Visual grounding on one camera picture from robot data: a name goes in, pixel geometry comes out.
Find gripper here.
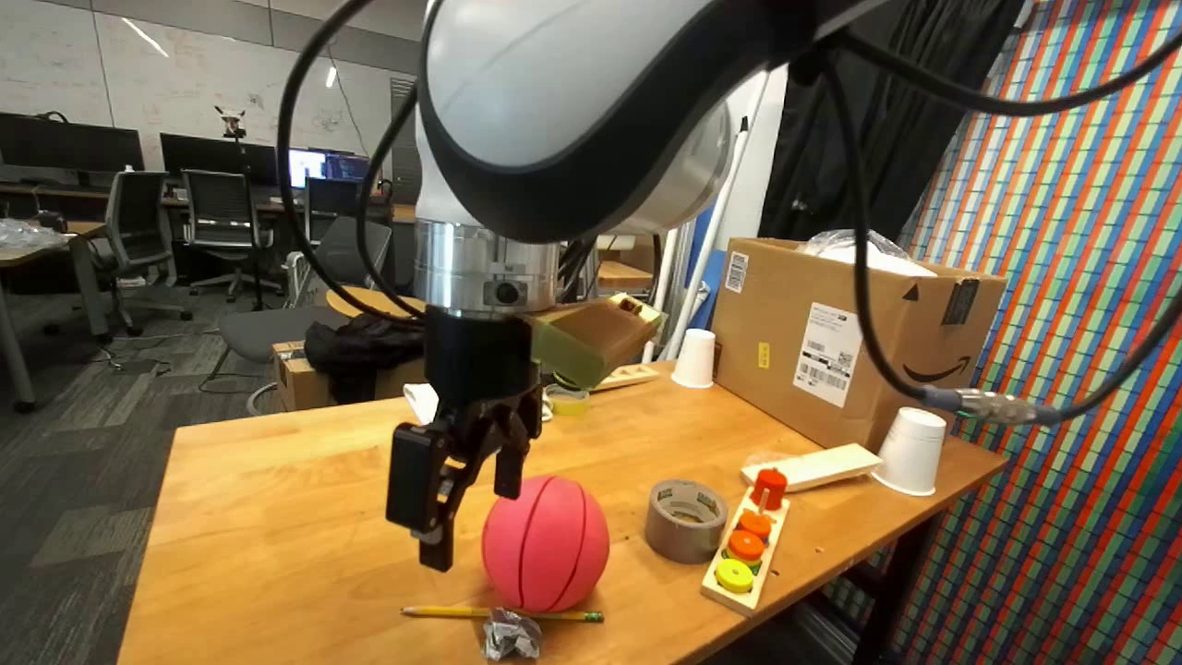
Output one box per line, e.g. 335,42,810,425
385,308,544,573

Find pink basketball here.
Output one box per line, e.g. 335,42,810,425
481,475,611,613

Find white cloth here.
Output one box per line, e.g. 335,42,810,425
403,381,440,427

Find yellow pencil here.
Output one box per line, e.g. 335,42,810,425
400,605,606,624

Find black bag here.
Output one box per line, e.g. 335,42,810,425
303,311,428,405

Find crumpled silver foil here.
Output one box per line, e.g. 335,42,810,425
481,607,544,662

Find light wooden board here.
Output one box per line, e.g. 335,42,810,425
589,362,662,393

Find small cardboard box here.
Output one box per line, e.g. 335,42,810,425
271,339,428,414

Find round wooden table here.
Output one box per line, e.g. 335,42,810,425
324,285,428,323

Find grey chair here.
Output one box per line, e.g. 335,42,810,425
205,216,394,418

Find white paper cup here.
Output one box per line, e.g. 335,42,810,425
872,406,949,498
670,328,718,390

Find office chair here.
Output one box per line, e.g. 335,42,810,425
102,170,196,337
180,168,280,303
303,175,368,243

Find red stacker peg piece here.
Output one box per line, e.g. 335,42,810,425
749,467,789,512

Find white poles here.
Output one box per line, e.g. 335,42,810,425
657,72,775,363

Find white flat block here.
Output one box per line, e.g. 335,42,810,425
740,442,885,493

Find large cardboard box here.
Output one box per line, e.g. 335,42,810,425
710,236,1008,454

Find clear plastic bag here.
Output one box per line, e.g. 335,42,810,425
798,228,939,278

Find wooden desk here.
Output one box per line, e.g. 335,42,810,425
0,218,114,414

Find row of monitors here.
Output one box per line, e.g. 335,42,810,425
0,112,372,191

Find grey duct tape roll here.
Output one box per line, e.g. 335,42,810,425
644,478,730,565

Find yellow stacker ring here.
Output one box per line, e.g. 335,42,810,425
714,557,756,595

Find orange and green ring stack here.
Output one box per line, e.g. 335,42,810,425
724,528,768,568

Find wooden ring stacker board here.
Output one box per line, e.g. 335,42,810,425
699,484,791,618

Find camera on tripod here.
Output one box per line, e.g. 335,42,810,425
212,103,269,312

